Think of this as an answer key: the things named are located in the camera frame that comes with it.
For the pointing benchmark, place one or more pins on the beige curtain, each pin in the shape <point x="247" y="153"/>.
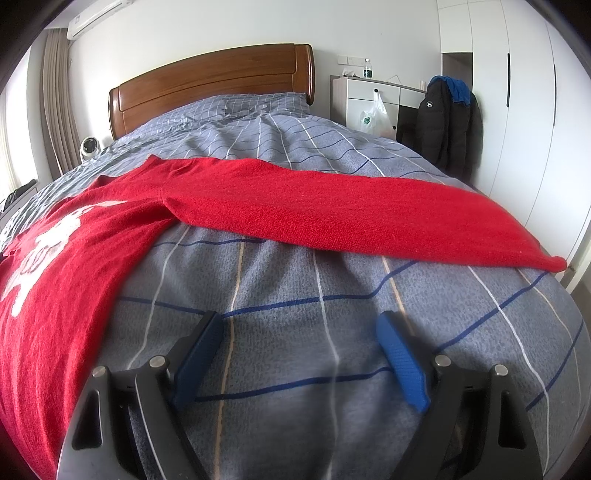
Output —
<point x="57" y="115"/>

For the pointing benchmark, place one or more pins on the blue cloth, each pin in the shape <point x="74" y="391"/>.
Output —
<point x="459" y="92"/>

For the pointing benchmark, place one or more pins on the white bedside cabinet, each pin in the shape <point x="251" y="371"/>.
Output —
<point x="353" y="92"/>

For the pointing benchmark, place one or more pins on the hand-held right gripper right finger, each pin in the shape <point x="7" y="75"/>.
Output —
<point x="401" y="357"/>

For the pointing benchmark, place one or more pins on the clear water bottle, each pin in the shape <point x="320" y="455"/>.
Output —
<point x="367" y="70"/>

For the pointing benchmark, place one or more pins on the small white fan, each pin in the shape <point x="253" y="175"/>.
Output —
<point x="88" y="148"/>

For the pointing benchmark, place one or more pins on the white wardrobe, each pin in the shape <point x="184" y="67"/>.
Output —
<point x="521" y="115"/>

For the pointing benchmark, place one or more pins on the white air conditioner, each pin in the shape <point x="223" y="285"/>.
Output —
<point x="92" y="21"/>

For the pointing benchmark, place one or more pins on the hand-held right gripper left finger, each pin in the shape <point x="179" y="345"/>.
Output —
<point x="198" y="360"/>

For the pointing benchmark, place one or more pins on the white wall socket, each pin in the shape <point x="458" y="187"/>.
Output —
<point x="348" y="60"/>

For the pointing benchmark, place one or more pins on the grey checked bed blanket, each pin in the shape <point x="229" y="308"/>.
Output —
<point x="300" y="300"/>

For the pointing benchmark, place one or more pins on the wooden headboard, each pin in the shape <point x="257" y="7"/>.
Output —
<point x="207" y="83"/>

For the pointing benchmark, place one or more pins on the black puffer jacket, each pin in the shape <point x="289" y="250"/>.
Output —
<point x="438" y="134"/>

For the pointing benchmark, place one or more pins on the white plastic bag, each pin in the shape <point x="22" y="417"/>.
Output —
<point x="371" y="120"/>

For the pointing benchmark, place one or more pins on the red knit sweater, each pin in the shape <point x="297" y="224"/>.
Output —
<point x="323" y="217"/>

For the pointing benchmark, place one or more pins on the dark cloth pile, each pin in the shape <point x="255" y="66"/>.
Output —
<point x="18" y="194"/>

